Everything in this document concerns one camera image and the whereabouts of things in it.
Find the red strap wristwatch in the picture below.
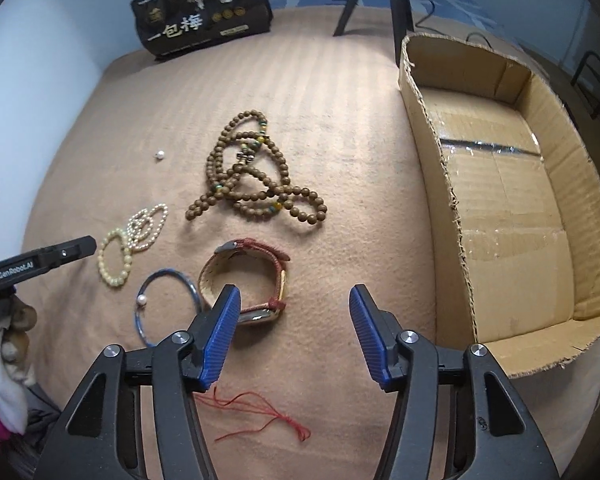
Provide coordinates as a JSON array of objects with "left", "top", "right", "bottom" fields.
[{"left": 198, "top": 237, "right": 291, "bottom": 326}]

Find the red string jade pendant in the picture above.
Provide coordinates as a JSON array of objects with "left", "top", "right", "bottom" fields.
[{"left": 192, "top": 386, "right": 312, "bottom": 442}]

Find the blue bangle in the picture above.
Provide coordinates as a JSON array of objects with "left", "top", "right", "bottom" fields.
[{"left": 133, "top": 268, "right": 204, "bottom": 348}]

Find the cream bead bracelet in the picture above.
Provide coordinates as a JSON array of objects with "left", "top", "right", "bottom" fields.
[{"left": 97, "top": 226, "right": 134, "bottom": 290}]

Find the white pearl bracelet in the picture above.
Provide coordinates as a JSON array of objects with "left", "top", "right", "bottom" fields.
[{"left": 125, "top": 202, "right": 170, "bottom": 254}]

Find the brown wooden bead necklace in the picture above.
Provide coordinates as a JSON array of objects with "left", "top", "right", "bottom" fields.
[{"left": 184, "top": 109, "right": 330, "bottom": 231}]

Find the cardboard box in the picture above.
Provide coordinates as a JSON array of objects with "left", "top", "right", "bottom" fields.
[{"left": 398, "top": 31, "right": 600, "bottom": 380}]

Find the black power cable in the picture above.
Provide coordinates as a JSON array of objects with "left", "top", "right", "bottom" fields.
[{"left": 409, "top": 0, "right": 491, "bottom": 51}]

